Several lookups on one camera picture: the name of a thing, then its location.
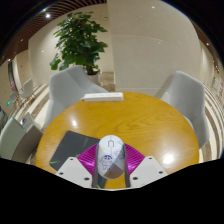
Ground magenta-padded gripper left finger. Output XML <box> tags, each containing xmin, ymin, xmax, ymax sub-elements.
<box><xmin>55</xmin><ymin>143</ymin><xmax>108</xmax><ymax>190</ymax></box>

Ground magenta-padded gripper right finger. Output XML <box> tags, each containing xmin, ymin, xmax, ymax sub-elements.
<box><xmin>123</xmin><ymin>143</ymin><xmax>169</xmax><ymax>189</ymax></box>

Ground white cartoon-print computer mouse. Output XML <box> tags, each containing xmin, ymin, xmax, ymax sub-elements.
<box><xmin>95</xmin><ymin>134</ymin><xmax>127</xmax><ymax>181</ymax></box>

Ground black mouse pad green lines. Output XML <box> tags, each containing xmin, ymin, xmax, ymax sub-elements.
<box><xmin>49</xmin><ymin>130</ymin><xmax>101</xmax><ymax>172</ymax></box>

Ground grey-green upholstered armchair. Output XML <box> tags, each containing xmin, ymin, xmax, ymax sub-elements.
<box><xmin>0</xmin><ymin>111</ymin><xmax>44</xmax><ymax>164</ymax></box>

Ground white power strip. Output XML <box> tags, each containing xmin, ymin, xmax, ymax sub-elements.
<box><xmin>83</xmin><ymin>92</ymin><xmax>125</xmax><ymax>103</ymax></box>

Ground light grey shell chair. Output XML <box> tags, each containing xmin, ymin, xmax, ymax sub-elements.
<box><xmin>154</xmin><ymin>70</ymin><xmax>211</xmax><ymax>149</ymax></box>
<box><xmin>44</xmin><ymin>65</ymin><xmax>109</xmax><ymax>128</ymax></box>

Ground small white lounge chair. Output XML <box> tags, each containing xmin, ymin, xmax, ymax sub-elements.
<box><xmin>18</xmin><ymin>78</ymin><xmax>34</xmax><ymax>102</ymax></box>

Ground green leafy potted plant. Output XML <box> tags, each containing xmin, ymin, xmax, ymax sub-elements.
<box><xmin>49</xmin><ymin>11</ymin><xmax>109</xmax><ymax>86</ymax></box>

